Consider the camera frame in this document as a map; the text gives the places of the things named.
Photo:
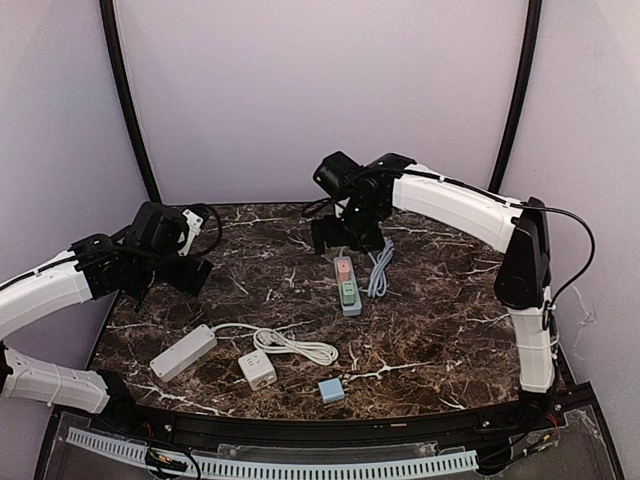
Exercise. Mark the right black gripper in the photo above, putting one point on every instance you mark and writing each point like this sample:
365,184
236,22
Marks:
373,241

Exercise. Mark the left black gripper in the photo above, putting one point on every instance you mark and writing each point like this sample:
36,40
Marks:
183,281

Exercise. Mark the pink plug adapter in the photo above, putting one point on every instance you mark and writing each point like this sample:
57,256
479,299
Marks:
343,267

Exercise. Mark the green plug adapter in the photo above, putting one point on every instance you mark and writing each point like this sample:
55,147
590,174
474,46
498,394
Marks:
348,292

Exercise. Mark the blue-grey power strip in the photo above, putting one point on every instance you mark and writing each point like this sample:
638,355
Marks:
357,308

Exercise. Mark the white power strip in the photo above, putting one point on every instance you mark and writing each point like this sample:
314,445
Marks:
183,353

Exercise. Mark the white cube socket adapter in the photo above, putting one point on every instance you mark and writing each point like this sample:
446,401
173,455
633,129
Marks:
257,369

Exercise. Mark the blue plug adapter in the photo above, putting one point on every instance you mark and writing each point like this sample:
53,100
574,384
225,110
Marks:
331,390

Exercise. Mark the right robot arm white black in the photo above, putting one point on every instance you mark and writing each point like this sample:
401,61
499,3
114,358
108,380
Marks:
366,195

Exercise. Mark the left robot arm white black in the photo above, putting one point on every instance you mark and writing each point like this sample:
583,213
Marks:
88,270

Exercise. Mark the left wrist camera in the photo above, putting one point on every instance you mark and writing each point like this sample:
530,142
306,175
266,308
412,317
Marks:
159,229

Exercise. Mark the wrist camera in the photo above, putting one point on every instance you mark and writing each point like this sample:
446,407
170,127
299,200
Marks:
159,229
334,171

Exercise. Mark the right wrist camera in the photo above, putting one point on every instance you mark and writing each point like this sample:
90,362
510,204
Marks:
334,171

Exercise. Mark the black front frame rail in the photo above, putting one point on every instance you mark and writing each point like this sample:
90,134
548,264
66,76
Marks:
491,424

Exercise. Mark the white slotted cable duct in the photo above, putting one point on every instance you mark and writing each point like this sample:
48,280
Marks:
242,465

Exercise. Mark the left black frame post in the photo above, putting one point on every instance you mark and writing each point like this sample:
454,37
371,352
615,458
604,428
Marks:
123,89

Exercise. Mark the black frame post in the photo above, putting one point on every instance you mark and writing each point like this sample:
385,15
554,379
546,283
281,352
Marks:
123,89
526,57

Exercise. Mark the right black frame post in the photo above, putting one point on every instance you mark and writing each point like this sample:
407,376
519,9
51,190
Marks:
526,57

